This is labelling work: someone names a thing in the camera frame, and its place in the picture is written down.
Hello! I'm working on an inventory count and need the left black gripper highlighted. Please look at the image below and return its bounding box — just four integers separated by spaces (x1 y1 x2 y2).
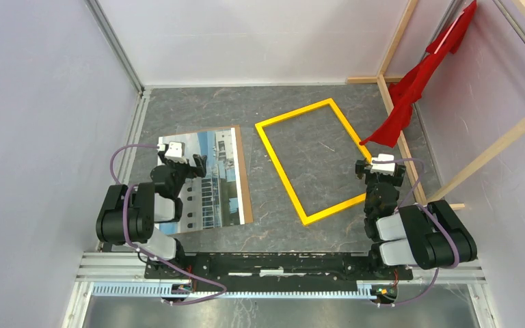
159 152 206 197

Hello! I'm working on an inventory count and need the aluminium rail frame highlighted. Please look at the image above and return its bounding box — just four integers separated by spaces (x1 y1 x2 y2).
72 85 498 327

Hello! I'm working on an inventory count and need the building photo print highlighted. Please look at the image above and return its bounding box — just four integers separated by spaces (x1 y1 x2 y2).
154 126 253 234

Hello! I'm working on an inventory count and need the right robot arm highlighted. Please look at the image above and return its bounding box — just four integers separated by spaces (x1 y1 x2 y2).
355 154 478 279

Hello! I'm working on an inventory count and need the yellow wooden picture frame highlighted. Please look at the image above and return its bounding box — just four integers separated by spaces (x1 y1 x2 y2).
255 98 373 226

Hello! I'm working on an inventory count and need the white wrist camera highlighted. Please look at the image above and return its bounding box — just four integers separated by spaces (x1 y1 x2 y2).
157 141 188 165
371 154 396 175

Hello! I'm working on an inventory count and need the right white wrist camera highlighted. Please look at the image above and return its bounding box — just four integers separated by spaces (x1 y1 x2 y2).
371 154 396 175

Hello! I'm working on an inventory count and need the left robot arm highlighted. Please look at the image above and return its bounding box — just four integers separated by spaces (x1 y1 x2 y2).
96 152 207 279

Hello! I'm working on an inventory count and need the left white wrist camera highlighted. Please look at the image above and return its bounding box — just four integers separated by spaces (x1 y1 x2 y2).
157 141 188 165

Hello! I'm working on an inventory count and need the brown cardboard backing board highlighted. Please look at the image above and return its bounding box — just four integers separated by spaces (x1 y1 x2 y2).
189 124 254 226

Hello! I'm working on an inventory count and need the red cloth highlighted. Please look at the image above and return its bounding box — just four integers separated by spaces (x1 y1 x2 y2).
360 1 477 148

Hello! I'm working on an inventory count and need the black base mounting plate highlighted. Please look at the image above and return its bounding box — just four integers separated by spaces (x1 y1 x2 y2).
144 251 414 293

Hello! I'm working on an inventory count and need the light wooden beam structure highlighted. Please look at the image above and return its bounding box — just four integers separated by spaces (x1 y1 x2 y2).
347 0 525 211

